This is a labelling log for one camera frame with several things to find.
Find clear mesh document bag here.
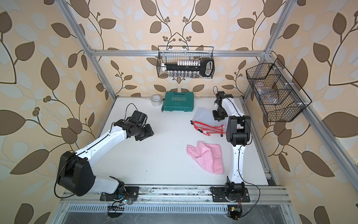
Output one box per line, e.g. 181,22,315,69
190,107,227,137

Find pink microfiber cloth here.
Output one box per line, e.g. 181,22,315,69
186,142,224,175

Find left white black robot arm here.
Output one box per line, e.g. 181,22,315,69
55,110,154,197

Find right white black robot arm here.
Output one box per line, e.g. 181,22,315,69
213,91,251,185

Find clear plastic bag in basket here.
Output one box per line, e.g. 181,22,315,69
255,82,279,105

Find clear tape roll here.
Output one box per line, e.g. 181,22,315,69
151,95,163,107

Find green plastic tool case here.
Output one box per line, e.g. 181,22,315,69
161,91,194,112

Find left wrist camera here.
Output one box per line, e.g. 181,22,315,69
130,110,147,126

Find black socket holder rail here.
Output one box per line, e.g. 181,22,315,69
160,59,215,77

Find black wire basket right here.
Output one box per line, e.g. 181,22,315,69
246,59,312,122

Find black wire basket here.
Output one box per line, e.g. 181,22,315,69
246,59,312,122
156,45,215,79

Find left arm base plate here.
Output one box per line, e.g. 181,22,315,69
100,186,139,202

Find black wire basket centre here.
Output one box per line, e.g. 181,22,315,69
156,45,215,79

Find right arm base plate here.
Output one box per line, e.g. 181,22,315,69
210,187,251,203

